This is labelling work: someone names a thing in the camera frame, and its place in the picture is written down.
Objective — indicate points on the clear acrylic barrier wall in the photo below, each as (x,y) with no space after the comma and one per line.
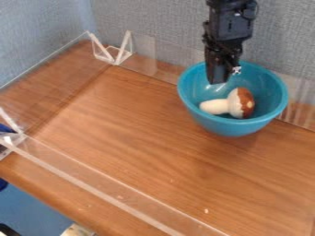
(106,147)

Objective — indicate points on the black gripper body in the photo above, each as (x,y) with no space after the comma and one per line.
(229,28)

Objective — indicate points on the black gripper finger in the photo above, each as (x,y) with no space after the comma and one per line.
(226,67)
(211,63)

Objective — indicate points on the blue plastic bowl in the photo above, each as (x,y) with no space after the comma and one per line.
(266,86)

